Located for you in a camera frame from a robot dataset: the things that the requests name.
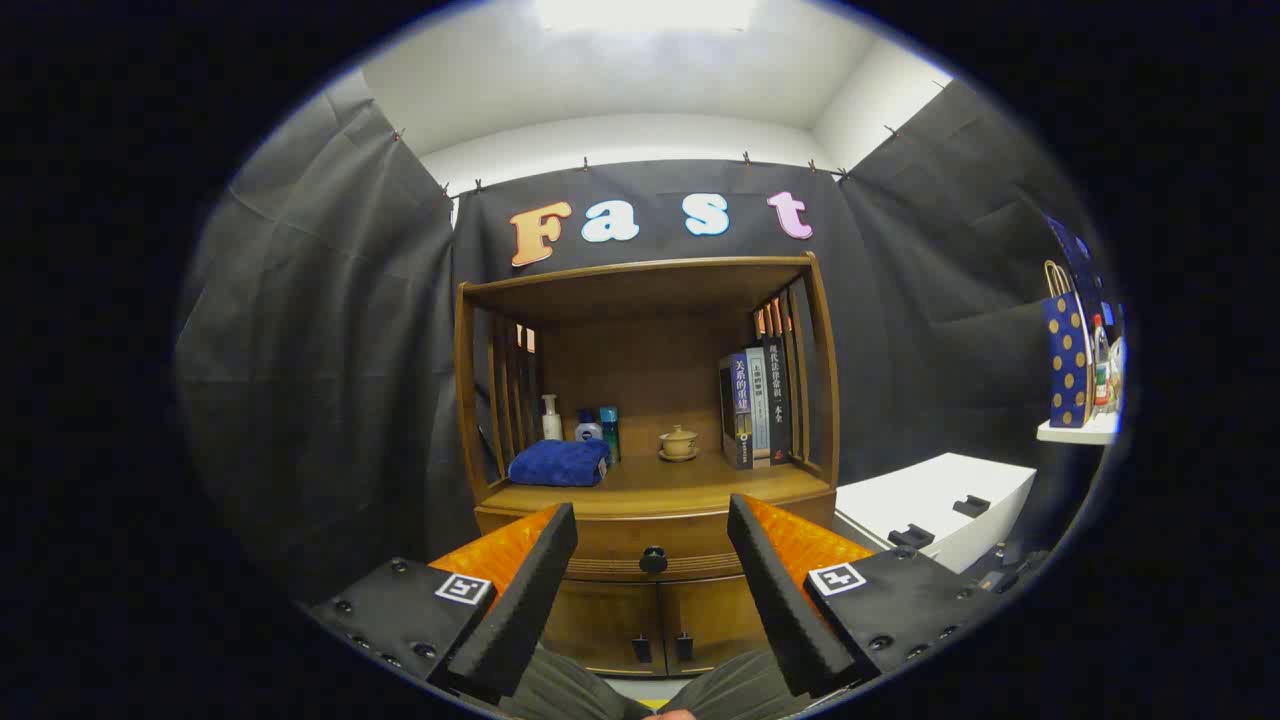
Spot black backdrop cloth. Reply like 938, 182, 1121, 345
175, 70, 1121, 601

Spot wooden cabinet door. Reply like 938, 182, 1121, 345
658, 575, 773, 676
540, 580, 661, 679

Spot clear bottle with red cap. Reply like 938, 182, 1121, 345
1090, 314, 1114, 416

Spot ceiling light panel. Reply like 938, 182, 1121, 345
535, 0, 761, 33

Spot blue gift bag gold dots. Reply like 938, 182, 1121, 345
1040, 260, 1094, 429

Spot wooden drawer with black knob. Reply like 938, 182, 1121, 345
476, 495, 837, 583

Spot light grey spine book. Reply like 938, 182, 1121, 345
745, 346, 772, 463

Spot black spine book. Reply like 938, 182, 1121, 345
762, 335, 794, 466

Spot white wall shelf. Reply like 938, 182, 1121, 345
1036, 412, 1121, 446

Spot dark blue dotted gift bag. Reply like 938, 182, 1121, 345
1045, 215, 1111, 321

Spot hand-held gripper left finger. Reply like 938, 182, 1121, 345
305, 502, 581, 701

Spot blue spine book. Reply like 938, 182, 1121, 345
718, 352, 754, 471

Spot wooden countertop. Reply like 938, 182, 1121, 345
478, 450, 836, 519

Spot wooden cabinet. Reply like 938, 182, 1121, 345
455, 252, 841, 681

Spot person's leg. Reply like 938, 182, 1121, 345
500, 645, 651, 720
660, 650, 811, 720

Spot black electronic device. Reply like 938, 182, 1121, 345
965, 540, 1051, 596

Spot person's right leg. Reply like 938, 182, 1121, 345
660, 650, 811, 720

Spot blue folded towel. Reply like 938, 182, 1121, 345
507, 438, 613, 489

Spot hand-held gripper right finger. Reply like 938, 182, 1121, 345
727, 493, 1006, 699

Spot person's left leg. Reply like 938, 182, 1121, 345
500, 645, 651, 720

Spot white box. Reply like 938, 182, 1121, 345
833, 452, 1038, 576

